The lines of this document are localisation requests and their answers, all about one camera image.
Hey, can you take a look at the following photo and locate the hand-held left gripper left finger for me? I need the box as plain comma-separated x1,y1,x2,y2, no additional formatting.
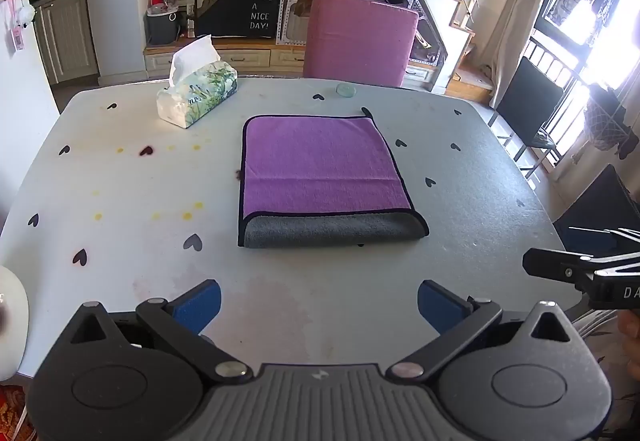
64,280,253,382

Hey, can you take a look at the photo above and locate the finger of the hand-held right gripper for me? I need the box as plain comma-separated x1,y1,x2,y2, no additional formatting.
522,247,601,294

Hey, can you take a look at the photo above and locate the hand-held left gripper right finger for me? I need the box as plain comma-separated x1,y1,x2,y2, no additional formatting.
386,280,583,381

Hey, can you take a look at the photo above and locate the purple and grey towel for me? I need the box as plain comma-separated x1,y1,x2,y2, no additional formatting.
236,107,431,249

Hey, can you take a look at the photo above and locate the person's right hand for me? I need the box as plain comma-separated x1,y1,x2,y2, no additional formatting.
617,311,640,359

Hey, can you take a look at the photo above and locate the dark blue chair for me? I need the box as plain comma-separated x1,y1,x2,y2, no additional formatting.
552,164,640,254

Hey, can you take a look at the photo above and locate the grey heart print tablecloth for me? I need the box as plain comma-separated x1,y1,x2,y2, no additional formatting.
0,77,583,379

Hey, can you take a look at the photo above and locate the drying rack with net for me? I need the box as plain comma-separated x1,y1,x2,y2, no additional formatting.
575,84,640,161

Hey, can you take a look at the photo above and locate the black chair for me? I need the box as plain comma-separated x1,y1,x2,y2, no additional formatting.
487,56,573,179

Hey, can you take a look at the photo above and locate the white round object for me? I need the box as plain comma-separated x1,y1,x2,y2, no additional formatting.
0,265,30,383

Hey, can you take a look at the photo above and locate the floral tissue pack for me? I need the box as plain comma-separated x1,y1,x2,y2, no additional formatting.
156,34,239,129

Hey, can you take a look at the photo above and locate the red patterned rug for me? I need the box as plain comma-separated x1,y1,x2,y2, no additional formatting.
0,383,32,441

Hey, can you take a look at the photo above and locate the wooden staircase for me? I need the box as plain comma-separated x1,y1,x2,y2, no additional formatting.
410,0,501,104

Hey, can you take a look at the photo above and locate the low wooden drawer cabinet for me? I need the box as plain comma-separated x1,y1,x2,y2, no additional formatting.
143,37,307,81

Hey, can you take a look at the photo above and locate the beige curtain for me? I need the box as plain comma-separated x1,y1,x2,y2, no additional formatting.
477,0,568,109

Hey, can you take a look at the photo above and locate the pink upholstered chair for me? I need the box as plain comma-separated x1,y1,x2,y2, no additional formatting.
303,0,420,88

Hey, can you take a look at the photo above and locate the grey bin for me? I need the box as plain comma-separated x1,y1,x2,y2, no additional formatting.
146,8,182,46

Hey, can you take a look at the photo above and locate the white panelled cabinet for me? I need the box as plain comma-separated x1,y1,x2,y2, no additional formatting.
34,0,99,85

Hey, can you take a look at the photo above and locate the black lettered sign board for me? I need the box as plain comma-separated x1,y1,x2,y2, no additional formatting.
194,0,285,40

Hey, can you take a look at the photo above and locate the pink hanging tag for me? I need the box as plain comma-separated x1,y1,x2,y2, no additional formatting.
5,27,27,54

